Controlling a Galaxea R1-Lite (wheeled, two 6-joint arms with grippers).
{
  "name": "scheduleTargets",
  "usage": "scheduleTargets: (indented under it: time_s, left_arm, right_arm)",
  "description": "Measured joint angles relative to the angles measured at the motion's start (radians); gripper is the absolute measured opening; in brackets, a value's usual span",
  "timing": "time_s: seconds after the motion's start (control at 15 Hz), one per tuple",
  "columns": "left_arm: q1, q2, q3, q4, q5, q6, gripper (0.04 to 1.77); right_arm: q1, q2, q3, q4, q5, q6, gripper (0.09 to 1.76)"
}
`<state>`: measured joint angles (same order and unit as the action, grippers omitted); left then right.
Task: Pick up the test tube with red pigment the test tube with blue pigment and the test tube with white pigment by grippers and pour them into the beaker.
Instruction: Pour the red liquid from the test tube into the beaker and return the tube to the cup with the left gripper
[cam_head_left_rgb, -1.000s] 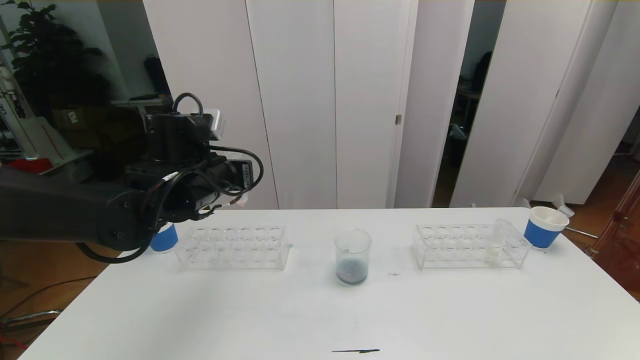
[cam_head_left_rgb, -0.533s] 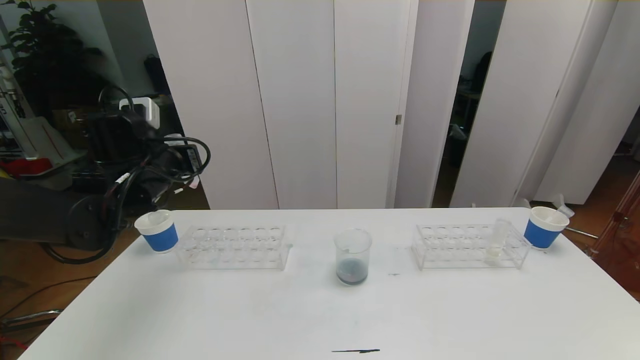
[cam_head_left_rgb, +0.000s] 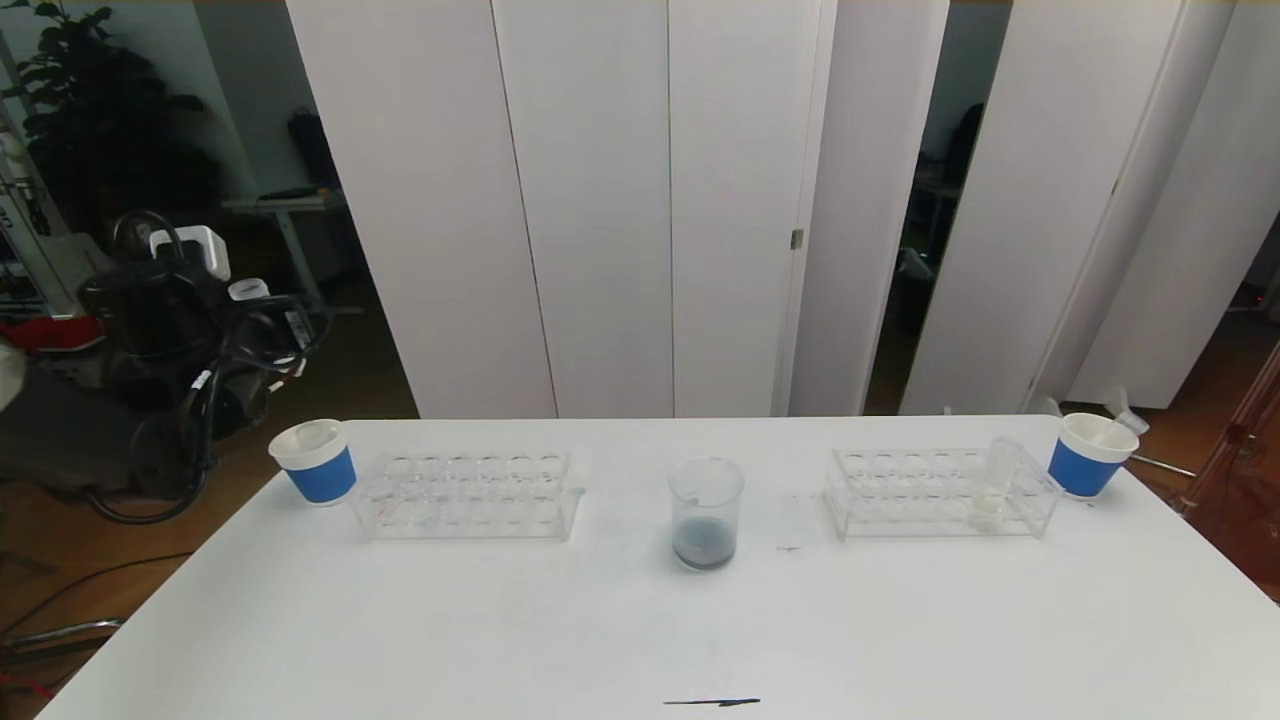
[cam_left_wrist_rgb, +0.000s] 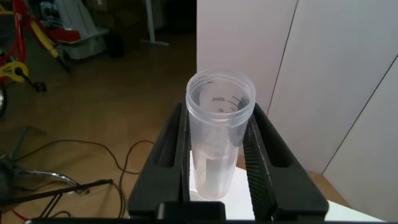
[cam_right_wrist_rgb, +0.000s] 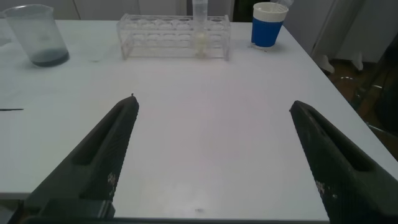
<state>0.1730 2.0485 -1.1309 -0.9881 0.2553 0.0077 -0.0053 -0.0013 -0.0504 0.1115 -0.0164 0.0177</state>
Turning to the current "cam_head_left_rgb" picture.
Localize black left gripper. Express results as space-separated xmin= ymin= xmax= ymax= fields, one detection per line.
xmin=240 ymin=300 xmax=365 ymax=365

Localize clear acrylic test tube rack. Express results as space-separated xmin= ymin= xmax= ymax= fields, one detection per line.
xmin=352 ymin=447 xmax=583 ymax=542
xmin=823 ymin=445 xmax=1063 ymax=541

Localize clear glass beaker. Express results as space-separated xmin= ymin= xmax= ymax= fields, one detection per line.
xmin=668 ymin=456 xmax=746 ymax=573

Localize white pigment test tube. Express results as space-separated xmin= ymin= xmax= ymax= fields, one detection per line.
xmin=975 ymin=435 xmax=1023 ymax=529

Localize white standing desk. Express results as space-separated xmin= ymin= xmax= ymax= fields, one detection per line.
xmin=222 ymin=188 xmax=366 ymax=317

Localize black bag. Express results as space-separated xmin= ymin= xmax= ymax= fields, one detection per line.
xmin=288 ymin=108 xmax=343 ymax=193

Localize blue white paper cup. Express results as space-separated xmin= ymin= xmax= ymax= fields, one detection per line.
xmin=268 ymin=418 xmax=359 ymax=506
xmin=1047 ymin=412 xmax=1139 ymax=498

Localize brown cardboard box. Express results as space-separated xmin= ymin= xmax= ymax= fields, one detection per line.
xmin=105 ymin=213 xmax=201 ymax=266

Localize white folding partition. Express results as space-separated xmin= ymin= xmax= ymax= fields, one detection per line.
xmin=900 ymin=0 xmax=1280 ymax=416
xmin=288 ymin=0 xmax=951 ymax=419

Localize white machine with slanted panel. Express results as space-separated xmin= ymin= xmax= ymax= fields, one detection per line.
xmin=0 ymin=130 xmax=131 ymax=321

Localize dark green potted plant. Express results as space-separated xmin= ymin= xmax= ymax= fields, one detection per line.
xmin=0 ymin=0 xmax=226 ymax=241

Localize metal floor bar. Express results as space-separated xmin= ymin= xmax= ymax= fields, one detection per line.
xmin=0 ymin=618 xmax=126 ymax=661

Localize brown metal stand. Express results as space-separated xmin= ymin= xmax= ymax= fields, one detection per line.
xmin=1180 ymin=340 xmax=1280 ymax=601

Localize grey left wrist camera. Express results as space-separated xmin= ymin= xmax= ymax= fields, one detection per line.
xmin=149 ymin=225 xmax=232 ymax=283

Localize black left camera cable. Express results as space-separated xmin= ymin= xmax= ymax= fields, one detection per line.
xmin=110 ymin=209 xmax=336 ymax=401

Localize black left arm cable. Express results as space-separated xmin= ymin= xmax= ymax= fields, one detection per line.
xmin=85 ymin=395 xmax=219 ymax=527

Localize black floor cable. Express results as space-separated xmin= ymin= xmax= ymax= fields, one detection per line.
xmin=0 ymin=550 xmax=196 ymax=636

